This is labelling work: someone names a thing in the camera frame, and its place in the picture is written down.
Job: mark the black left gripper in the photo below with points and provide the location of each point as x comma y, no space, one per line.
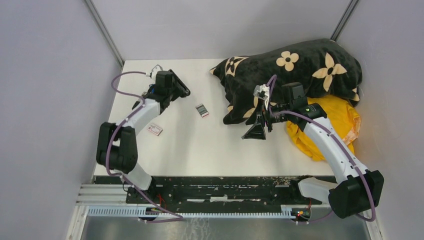
179,90

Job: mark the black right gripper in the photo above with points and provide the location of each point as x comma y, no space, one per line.
257,130

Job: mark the beige stapler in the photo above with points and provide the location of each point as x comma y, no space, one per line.
136,104

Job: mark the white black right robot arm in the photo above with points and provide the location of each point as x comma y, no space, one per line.
356,190

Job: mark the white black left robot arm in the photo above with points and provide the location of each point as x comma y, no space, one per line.
117,148

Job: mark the open staple box with staples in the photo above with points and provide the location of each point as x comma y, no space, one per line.
201,109

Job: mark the closed red white staple box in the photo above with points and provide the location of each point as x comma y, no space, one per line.
155,129

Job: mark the black floral plush pillow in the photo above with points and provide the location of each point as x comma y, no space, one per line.
322,66

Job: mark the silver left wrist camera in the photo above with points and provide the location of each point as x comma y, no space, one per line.
157,68

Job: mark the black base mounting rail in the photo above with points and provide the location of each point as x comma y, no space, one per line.
222,196

